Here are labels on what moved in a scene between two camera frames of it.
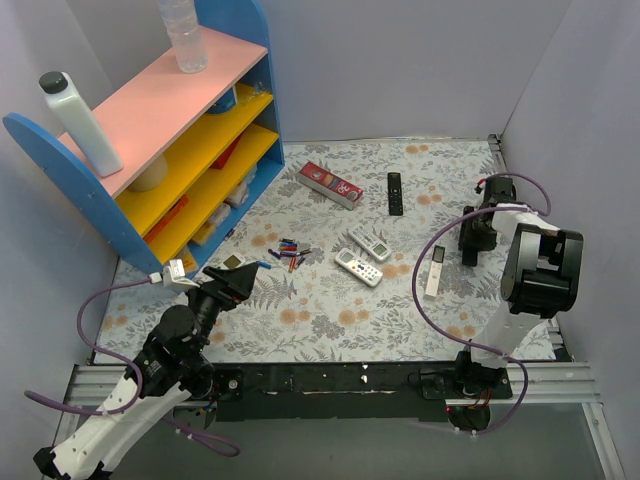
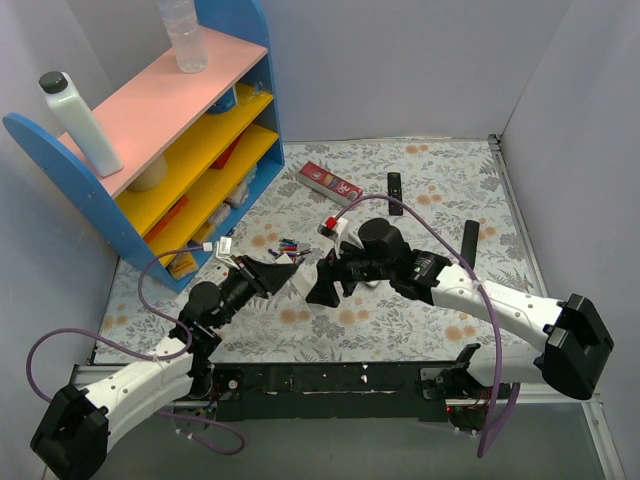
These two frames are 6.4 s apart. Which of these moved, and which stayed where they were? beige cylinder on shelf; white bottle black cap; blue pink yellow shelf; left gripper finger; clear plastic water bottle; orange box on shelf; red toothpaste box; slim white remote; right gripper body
Moved: slim white remote; left gripper finger; right gripper body
Stayed: beige cylinder on shelf; orange box on shelf; red toothpaste box; blue pink yellow shelf; clear plastic water bottle; white bottle black cap
